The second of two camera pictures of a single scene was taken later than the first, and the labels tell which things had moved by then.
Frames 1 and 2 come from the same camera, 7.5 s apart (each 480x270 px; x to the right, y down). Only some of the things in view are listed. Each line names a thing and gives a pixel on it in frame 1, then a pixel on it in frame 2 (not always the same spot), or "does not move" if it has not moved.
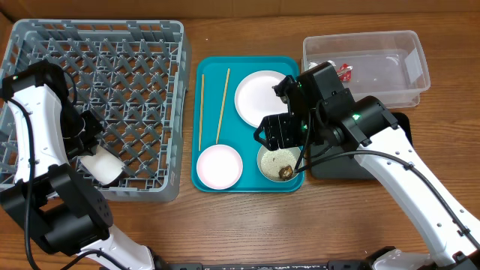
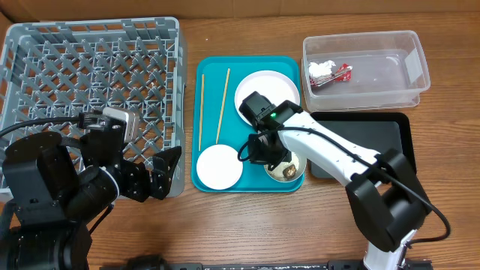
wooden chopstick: (202, 111) does not move
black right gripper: (277, 130) to (260, 152)
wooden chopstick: (222, 102) does not move
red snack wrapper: (345, 73) does not move
